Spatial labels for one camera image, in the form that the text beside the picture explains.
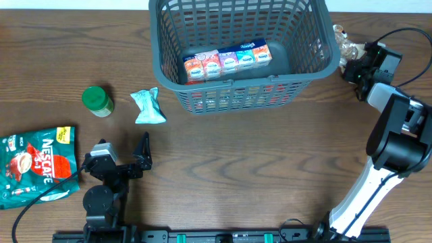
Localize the orange tissue multipack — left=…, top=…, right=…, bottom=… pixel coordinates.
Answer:
left=182, top=38, right=273, bottom=85

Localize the beige brown snack bag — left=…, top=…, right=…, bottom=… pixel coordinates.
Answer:
left=333, top=24, right=366, bottom=73

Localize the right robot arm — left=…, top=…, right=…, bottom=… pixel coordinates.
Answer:
left=312, top=41, right=431, bottom=241

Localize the black left cable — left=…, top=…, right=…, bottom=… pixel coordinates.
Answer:
left=11, top=164, right=87, bottom=243

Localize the light green snack packet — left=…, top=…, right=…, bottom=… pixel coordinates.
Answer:
left=130, top=87, right=166, bottom=124

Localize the grey plastic basket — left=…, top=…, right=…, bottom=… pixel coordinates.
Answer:
left=148, top=0, right=340, bottom=114

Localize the green lid jar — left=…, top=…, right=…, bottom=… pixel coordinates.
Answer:
left=82, top=86, right=114, bottom=117

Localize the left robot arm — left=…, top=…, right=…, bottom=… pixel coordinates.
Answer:
left=83, top=132, right=153, bottom=243

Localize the green Nescafe coffee bag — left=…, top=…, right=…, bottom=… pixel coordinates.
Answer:
left=1, top=126, right=78, bottom=210

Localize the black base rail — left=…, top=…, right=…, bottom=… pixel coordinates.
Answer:
left=52, top=225, right=391, bottom=243

